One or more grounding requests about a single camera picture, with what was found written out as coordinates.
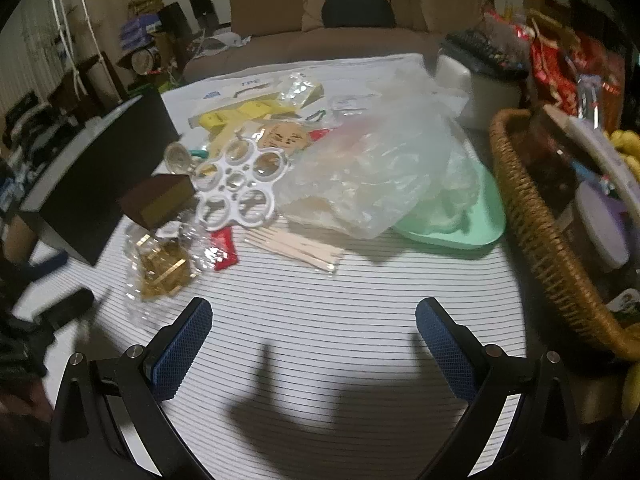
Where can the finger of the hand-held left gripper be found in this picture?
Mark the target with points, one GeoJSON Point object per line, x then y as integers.
{"type": "Point", "coordinates": [47, 266]}
{"type": "Point", "coordinates": [67, 306]}

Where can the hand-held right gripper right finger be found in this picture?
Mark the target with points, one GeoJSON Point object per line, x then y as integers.
{"type": "Point", "coordinates": [445, 350]}

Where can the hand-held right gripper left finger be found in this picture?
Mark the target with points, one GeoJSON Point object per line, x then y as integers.
{"type": "Point", "coordinates": [182, 350]}

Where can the mint green soft item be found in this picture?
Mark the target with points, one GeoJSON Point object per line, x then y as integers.
{"type": "Point", "coordinates": [475, 230]}

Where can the brown yellow box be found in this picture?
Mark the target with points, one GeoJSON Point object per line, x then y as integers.
{"type": "Point", "coordinates": [160, 195]}

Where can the clear plastic bag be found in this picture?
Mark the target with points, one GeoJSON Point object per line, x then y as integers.
{"type": "Point", "coordinates": [370, 160]}

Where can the white lidded container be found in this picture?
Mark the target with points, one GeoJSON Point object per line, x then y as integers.
{"type": "Point", "coordinates": [480, 100]}

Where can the clear package with gold item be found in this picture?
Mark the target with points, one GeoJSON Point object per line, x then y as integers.
{"type": "Point", "coordinates": [160, 270]}

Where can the black box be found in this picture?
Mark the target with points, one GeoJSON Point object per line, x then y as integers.
{"type": "Point", "coordinates": [100, 170]}

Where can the wicker basket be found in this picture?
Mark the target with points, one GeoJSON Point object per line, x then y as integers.
{"type": "Point", "coordinates": [540, 260]}

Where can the bundle of wooden sticks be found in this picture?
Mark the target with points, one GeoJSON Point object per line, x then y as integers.
{"type": "Point", "coordinates": [300, 250]}

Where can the small round clear jar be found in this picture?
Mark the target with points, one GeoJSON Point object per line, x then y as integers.
{"type": "Point", "coordinates": [178, 157]}

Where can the white round tub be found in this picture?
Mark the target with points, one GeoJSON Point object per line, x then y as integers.
{"type": "Point", "coordinates": [600, 225]}

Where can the dark glass jar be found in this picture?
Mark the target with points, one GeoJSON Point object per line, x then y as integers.
{"type": "Point", "coordinates": [545, 160]}

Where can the yellow packet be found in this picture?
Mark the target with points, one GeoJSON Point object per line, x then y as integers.
{"type": "Point", "coordinates": [254, 108]}
{"type": "Point", "coordinates": [215, 121]}

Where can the round clock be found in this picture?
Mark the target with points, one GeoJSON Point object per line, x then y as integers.
{"type": "Point", "coordinates": [146, 60]}

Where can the round wooden tag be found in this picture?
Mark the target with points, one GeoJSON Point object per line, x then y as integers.
{"type": "Point", "coordinates": [285, 135]}

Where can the small red packet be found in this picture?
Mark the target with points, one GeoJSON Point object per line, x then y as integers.
{"type": "Point", "coordinates": [320, 134]}

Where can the blue box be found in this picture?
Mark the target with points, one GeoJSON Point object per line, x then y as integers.
{"type": "Point", "coordinates": [140, 30]}

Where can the white printed flat box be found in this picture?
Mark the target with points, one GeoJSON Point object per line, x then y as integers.
{"type": "Point", "coordinates": [240, 87]}

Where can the green carabiner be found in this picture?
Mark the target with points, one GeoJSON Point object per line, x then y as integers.
{"type": "Point", "coordinates": [315, 115]}

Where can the bunch of bananas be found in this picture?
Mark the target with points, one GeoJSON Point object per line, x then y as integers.
{"type": "Point", "coordinates": [625, 146]}

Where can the black speaker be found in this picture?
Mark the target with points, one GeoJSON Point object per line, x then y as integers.
{"type": "Point", "coordinates": [201, 9]}
{"type": "Point", "coordinates": [175, 19]}

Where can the clear bag with yellow item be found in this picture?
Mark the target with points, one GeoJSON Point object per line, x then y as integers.
{"type": "Point", "coordinates": [300, 90]}

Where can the white sheet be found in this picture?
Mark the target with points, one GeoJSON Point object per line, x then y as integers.
{"type": "Point", "coordinates": [380, 67]}

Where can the black remote control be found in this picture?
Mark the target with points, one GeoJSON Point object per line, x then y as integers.
{"type": "Point", "coordinates": [482, 52]}

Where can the pile of red snack packets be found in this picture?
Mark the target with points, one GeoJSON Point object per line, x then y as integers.
{"type": "Point", "coordinates": [555, 70]}

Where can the brown sofa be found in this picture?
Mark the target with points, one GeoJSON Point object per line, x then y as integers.
{"type": "Point", "coordinates": [280, 45]}

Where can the black cushion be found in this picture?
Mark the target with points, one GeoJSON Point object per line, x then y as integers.
{"type": "Point", "coordinates": [357, 10]}

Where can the tan cushion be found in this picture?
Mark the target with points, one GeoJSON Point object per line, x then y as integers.
{"type": "Point", "coordinates": [312, 5]}

